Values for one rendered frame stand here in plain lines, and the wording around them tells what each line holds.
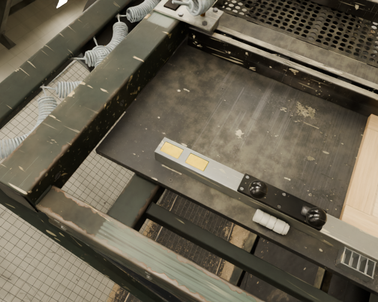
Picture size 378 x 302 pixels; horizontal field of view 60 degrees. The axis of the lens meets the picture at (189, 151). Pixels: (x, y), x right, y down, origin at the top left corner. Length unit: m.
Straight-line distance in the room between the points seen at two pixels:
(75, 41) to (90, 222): 0.91
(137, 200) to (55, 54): 0.78
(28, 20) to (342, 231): 6.76
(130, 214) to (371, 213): 0.57
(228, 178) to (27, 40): 6.25
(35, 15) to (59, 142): 6.53
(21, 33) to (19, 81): 5.56
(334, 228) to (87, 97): 0.65
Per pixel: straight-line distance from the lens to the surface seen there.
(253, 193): 0.65
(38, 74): 1.37
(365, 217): 0.88
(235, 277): 1.90
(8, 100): 1.32
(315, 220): 0.66
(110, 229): 0.72
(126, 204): 0.83
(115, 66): 0.91
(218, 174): 0.78
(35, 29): 7.04
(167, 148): 0.81
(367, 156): 0.97
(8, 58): 6.50
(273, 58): 1.02
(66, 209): 0.76
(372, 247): 0.83
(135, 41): 0.98
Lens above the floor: 1.86
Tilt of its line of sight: 15 degrees down
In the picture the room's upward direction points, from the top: 49 degrees counter-clockwise
